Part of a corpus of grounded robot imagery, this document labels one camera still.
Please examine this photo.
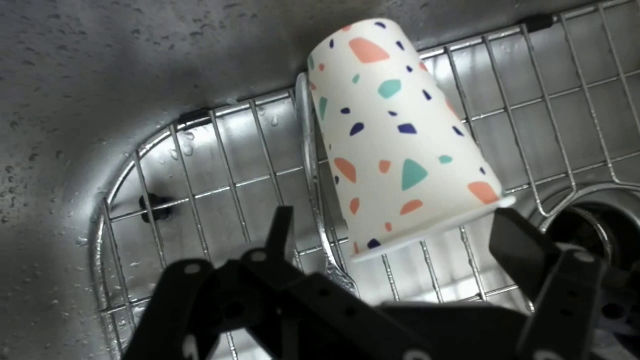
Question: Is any wire sink bottom grid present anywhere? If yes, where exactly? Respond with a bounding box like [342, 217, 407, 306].
[95, 0, 640, 353]

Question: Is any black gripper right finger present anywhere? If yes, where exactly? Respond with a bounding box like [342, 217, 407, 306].
[491, 209, 561, 301]

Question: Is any white terrazzo pattern cup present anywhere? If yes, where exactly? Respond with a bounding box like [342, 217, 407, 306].
[309, 19, 515, 262]

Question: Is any round sink drain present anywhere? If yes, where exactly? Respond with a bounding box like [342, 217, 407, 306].
[532, 190, 640, 273]

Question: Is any steel kitchen sink basin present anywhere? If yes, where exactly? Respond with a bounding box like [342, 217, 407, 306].
[0, 0, 640, 360]

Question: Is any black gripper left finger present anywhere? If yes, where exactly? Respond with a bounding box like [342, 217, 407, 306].
[266, 206, 294, 261]

